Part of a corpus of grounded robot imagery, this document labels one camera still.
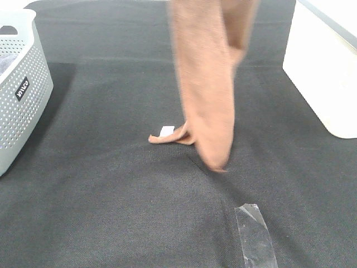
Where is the brown microfibre towel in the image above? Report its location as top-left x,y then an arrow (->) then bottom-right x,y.
148,1 -> 259,172

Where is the black fabric table cover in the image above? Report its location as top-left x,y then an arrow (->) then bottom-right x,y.
1,1 -> 356,267

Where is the clear adhesive tape strip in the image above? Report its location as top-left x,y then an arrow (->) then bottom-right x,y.
234,204 -> 278,268

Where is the grey perforated laundry basket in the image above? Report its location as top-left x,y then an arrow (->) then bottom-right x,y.
1,9 -> 54,174

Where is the white plastic storage bin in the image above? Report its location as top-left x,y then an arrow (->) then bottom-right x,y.
283,1 -> 356,139

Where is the grey cloth in basket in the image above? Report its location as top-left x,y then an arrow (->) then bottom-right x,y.
0,54 -> 18,77

